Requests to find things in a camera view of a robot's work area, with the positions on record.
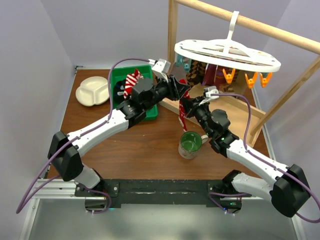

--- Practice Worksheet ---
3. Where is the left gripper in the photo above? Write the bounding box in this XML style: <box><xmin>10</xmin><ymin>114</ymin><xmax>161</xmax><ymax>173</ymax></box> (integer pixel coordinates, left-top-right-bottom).
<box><xmin>143</xmin><ymin>72</ymin><xmax>190</xmax><ymax>111</ymax></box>

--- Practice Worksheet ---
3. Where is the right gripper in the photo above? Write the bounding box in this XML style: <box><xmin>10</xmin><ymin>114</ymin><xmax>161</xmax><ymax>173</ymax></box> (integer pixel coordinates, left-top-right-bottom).
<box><xmin>180</xmin><ymin>95</ymin><xmax>214</xmax><ymax>137</ymax></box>

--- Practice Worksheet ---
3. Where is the red white patterned sock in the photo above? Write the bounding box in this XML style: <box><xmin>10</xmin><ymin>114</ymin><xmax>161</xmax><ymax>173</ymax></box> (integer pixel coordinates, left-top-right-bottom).
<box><xmin>178</xmin><ymin>79</ymin><xmax>190</xmax><ymax>132</ymax></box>

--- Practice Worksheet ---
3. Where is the red white striped sock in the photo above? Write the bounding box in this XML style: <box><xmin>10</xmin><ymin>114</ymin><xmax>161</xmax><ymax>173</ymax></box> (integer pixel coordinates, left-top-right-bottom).
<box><xmin>123</xmin><ymin>68</ymin><xmax>143</xmax><ymax>99</ymax></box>

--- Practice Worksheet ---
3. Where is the white round clip hanger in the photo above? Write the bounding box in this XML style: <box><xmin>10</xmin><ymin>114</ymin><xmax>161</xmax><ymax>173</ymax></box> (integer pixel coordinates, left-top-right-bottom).
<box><xmin>174</xmin><ymin>11</ymin><xmax>281</xmax><ymax>73</ymax></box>

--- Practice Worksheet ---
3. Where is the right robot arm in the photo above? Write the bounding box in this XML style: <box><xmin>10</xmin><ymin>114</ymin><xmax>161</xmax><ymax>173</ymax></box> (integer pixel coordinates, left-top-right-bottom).
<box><xmin>180</xmin><ymin>97</ymin><xmax>311</xmax><ymax>218</ymax></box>

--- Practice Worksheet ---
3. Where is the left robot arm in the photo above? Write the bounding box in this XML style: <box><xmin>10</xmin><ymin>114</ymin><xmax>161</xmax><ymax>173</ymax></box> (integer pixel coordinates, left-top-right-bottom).
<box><xmin>48</xmin><ymin>75</ymin><xmax>190</xmax><ymax>196</ymax></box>

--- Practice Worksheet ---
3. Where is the argyle brown sock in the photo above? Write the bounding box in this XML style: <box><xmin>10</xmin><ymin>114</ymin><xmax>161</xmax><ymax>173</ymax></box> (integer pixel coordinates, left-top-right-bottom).
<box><xmin>186</xmin><ymin>60</ymin><xmax>207</xmax><ymax>87</ymax></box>

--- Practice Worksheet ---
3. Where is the green enamel mug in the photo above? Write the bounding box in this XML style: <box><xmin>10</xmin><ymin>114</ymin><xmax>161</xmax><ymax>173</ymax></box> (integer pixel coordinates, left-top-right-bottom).
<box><xmin>178</xmin><ymin>131</ymin><xmax>209</xmax><ymax>160</ymax></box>

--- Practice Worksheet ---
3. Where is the maroon sock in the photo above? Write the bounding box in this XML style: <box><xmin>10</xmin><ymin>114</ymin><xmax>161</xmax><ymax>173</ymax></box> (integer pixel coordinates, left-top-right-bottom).
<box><xmin>201</xmin><ymin>64</ymin><xmax>226</xmax><ymax>89</ymax></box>

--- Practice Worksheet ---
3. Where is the orange clothes peg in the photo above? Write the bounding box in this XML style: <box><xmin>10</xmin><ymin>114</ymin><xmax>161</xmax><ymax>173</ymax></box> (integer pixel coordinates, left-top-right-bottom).
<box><xmin>244</xmin><ymin>72</ymin><xmax>258</xmax><ymax>89</ymax></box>
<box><xmin>222</xmin><ymin>68</ymin><xmax>236</xmax><ymax>84</ymax></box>
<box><xmin>259</xmin><ymin>72</ymin><xmax>273</xmax><ymax>88</ymax></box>

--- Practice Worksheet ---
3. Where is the wooden rack base tray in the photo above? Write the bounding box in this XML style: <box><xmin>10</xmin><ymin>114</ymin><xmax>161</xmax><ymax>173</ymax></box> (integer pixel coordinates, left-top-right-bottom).
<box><xmin>159</xmin><ymin>84</ymin><xmax>265</xmax><ymax>147</ymax></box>

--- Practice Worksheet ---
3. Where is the black sock in bin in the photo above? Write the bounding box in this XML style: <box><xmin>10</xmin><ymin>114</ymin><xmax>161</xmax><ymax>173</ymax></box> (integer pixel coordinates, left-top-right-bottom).
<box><xmin>113</xmin><ymin>79</ymin><xmax>126</xmax><ymax>103</ymax></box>

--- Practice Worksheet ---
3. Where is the green plastic bin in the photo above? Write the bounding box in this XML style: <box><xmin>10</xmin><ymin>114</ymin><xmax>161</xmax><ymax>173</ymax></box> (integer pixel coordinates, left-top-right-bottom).
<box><xmin>110</xmin><ymin>65</ymin><xmax>153</xmax><ymax>109</ymax></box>

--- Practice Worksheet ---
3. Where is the white divided plate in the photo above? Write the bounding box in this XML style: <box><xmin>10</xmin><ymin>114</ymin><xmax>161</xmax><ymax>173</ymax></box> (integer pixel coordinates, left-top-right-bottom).
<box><xmin>75</xmin><ymin>76</ymin><xmax>110</xmax><ymax>107</ymax></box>

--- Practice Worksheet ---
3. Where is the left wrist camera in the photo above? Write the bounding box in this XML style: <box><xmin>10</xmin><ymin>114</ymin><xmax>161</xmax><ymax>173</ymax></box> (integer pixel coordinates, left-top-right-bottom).
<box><xmin>151</xmin><ymin>58</ymin><xmax>171</xmax><ymax>78</ymax></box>

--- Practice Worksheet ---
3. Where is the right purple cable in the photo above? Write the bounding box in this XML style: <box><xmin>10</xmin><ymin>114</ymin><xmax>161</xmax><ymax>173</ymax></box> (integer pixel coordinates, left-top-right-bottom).
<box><xmin>212</xmin><ymin>93</ymin><xmax>318</xmax><ymax>224</ymax></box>

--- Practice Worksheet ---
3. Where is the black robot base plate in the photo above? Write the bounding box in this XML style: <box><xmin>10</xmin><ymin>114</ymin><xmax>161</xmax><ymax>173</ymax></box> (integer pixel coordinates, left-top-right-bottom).
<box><xmin>74</xmin><ymin>178</ymin><xmax>243</xmax><ymax>210</ymax></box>

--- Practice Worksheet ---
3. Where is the wooden rack frame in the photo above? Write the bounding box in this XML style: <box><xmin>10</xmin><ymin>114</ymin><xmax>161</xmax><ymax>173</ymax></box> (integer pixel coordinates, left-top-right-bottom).
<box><xmin>167</xmin><ymin>0</ymin><xmax>320</xmax><ymax>136</ymax></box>

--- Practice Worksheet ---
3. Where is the aluminium frame rail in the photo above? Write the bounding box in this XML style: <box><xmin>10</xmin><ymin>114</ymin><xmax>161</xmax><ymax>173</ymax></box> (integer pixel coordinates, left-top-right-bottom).
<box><xmin>19</xmin><ymin>179</ymin><xmax>113</xmax><ymax>240</ymax></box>

